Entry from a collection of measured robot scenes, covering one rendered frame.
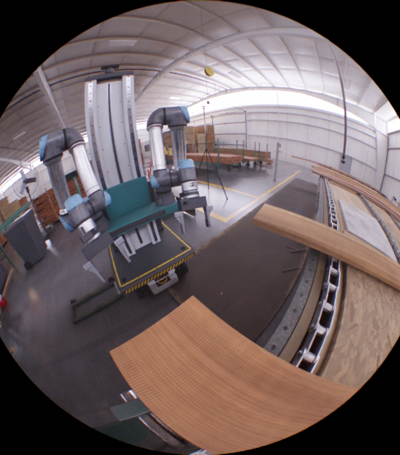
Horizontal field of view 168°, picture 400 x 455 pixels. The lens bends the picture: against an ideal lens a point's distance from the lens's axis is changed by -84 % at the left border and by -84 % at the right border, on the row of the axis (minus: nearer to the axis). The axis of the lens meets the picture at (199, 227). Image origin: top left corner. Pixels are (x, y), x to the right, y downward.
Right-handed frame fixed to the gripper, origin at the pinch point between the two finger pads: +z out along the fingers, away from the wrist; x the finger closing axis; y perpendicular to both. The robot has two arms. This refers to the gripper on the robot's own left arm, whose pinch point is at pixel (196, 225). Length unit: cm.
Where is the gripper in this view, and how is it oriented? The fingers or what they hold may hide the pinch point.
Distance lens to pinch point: 64.3
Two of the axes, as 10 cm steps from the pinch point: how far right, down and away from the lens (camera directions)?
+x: 8.5, -2.3, 4.7
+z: 1.6, 9.7, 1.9
